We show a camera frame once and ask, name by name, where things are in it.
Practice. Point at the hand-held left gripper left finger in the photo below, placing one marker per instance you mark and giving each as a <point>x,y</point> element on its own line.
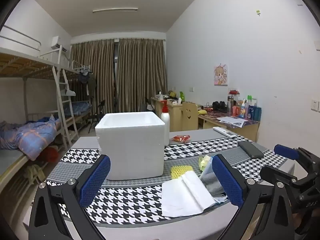
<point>95,180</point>

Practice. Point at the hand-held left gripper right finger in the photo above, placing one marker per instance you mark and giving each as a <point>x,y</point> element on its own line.
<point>227,180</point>

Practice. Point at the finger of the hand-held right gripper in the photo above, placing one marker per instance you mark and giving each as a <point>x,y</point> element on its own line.
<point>286,151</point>
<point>272,173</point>

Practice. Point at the grey cloth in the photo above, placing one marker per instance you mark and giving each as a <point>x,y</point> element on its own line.
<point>212,183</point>

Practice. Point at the green pink tissue pack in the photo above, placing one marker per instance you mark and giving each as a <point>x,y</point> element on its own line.
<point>204,160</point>

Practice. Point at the yellow foam net sleeve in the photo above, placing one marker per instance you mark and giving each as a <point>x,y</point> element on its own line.
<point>181,172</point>

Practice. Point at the white foam box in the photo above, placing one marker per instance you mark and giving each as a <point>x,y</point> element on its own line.
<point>132,150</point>

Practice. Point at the white paper sheet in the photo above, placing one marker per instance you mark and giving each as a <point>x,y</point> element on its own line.
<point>182,197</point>

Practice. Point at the yellow soft item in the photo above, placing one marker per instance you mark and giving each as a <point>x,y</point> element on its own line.
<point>203,111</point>

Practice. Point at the pale blue patterned wrapper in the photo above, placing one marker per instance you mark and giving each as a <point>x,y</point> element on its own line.
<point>220,199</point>

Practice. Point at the black smartphone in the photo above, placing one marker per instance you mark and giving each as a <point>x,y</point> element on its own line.
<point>250,149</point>

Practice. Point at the houndstooth tablecloth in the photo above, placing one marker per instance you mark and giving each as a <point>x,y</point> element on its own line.
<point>137,197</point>

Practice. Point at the white remote control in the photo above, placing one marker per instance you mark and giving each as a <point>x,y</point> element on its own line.
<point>224,132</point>

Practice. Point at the red cloth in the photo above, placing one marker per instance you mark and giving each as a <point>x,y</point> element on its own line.
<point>51,154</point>

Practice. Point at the cluster of toiletry bottles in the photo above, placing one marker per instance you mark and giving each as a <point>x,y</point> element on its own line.
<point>246,110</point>

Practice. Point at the printed paper sheets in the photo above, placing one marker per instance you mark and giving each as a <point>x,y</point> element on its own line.
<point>232,121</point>

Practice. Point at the yellowish cloth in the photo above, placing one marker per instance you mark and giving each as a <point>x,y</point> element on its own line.
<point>35,172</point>

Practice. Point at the red snack packet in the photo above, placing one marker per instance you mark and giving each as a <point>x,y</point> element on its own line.
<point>181,139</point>

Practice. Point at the wooden desk with patterned cover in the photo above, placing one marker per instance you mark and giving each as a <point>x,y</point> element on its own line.
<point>212,120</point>

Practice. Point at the black folding chair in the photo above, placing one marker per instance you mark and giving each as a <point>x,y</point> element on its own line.
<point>96,116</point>

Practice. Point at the wooden chair with smiley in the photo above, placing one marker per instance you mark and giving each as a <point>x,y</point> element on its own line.
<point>189,116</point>

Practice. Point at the blue checked mattress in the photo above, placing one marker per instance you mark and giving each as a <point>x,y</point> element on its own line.
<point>77,107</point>

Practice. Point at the blue plaid quilt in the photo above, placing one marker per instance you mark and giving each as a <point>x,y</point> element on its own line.
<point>32,135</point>

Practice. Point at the light wooden desk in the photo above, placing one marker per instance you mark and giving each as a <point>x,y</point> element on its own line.
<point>175,117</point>

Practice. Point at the white lotion pump bottle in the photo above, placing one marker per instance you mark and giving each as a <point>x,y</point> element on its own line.
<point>165,125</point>

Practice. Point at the green bottle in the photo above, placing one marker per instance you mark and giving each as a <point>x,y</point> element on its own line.
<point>182,97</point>

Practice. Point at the dark hanging clothes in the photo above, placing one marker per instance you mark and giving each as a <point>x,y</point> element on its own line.
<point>87,82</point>

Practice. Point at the brown curtain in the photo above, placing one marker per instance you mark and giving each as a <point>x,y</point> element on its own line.
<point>92,75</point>
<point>141,72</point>

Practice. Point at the white pot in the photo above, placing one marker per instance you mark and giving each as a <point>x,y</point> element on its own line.
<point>160,96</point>

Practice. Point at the white metal bunk bed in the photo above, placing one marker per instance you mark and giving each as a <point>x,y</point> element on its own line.
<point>75,73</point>
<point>25,65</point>

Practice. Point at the white air conditioner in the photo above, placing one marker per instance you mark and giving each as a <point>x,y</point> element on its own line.
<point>58,43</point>

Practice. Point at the ceiling tube light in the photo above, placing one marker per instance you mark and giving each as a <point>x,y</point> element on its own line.
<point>115,10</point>

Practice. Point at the pink cartoon wall poster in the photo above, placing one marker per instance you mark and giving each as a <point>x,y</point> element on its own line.
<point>221,75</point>

